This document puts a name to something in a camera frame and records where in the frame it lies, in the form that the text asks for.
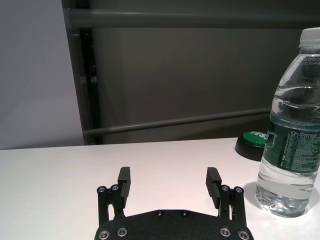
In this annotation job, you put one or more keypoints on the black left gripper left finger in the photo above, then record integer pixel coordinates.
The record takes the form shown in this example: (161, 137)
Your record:
(124, 186)

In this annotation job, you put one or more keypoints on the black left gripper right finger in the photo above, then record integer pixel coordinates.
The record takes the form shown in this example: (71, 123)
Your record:
(213, 187)

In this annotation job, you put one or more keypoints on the green push button black base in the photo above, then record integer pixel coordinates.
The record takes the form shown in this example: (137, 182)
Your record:
(250, 145)

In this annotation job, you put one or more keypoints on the clear water bottle green label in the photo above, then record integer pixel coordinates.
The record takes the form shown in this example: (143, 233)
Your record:
(290, 150)

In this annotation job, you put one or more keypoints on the thin grey horizontal rail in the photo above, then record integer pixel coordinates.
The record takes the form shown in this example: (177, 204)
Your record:
(175, 123)

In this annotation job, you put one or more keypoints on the dark vertical frame post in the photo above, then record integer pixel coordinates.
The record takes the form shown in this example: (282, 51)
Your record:
(88, 87)

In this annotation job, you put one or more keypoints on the thick grey horizontal rail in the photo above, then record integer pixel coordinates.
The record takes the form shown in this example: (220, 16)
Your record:
(175, 18)

